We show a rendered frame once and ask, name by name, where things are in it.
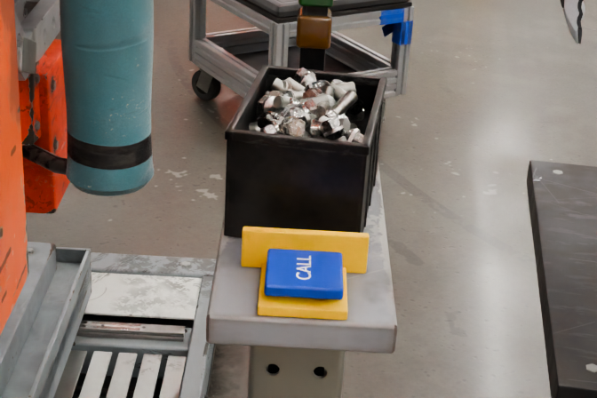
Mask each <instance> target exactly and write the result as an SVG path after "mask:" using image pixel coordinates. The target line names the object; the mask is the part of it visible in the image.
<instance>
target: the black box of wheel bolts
mask: <svg viewBox="0 0 597 398"><path fill-rule="evenodd" d="M386 83H387V78H386V77H381V76H365V75H356V74H348V73H339V72H330V71H321V70H313V69H305V68H287V67H278V66H270V65H263V66H262V68H261V70H260V71H259V73H258V75H257V76H256V78H255V80H254V82H253V83H252V85H251V88H250V89H249V90H248V92H247V94H246V95H245V97H244V99H243V101H242V103H241V105H240V106H239V108H238V109H237V111H236V112H235V115H234V116H233V118H232V120H231V122H230V123H229V125H228V127H227V128H226V130H225V139H226V140H227V160H226V192H225V223H224V235H226V236H233V237H241V238H242V234H243V227H273V228H289V229H305V230H322V231H338V232H354V233H363V229H364V228H365V227H366V221H367V213H368V209H369V206H370V204H371V194H372V190H373V187H375V184H376V175H377V169H378V151H379V141H380V131H381V121H382V111H383V101H384V94H385V90H386Z"/></svg>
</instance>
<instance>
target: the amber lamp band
mask: <svg viewBox="0 0 597 398"><path fill-rule="evenodd" d="M331 24H332V13H331V10H330V9H329V11H328V16H317V15H304V14H302V7H300V8H299V9H298V20H297V36H296V45H297V47H298V48H306V49H322V50H327V49H329V48H330V38H331Z"/></svg>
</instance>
